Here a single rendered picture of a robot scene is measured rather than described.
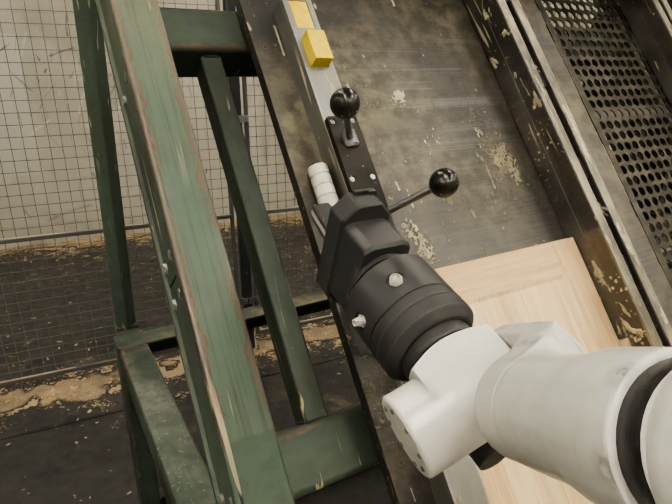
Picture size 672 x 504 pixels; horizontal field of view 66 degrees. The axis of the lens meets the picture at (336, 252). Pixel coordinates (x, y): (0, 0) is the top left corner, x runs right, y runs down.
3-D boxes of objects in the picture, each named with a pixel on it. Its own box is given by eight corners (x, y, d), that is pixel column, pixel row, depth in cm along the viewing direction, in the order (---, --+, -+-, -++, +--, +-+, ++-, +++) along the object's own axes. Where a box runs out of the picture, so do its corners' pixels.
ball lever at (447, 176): (367, 231, 70) (457, 187, 63) (358, 206, 71) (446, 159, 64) (381, 233, 73) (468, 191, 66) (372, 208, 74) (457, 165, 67)
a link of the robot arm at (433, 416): (341, 327, 40) (427, 451, 33) (455, 264, 43) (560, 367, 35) (361, 396, 48) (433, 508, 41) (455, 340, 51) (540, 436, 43)
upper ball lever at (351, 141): (341, 158, 75) (333, 114, 62) (333, 135, 75) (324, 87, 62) (367, 150, 75) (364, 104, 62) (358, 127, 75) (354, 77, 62)
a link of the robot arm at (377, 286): (311, 194, 46) (381, 277, 39) (398, 183, 51) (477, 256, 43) (293, 298, 54) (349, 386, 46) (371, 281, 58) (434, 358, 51)
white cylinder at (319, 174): (303, 172, 75) (320, 223, 73) (311, 162, 72) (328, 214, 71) (322, 170, 76) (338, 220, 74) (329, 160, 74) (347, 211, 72)
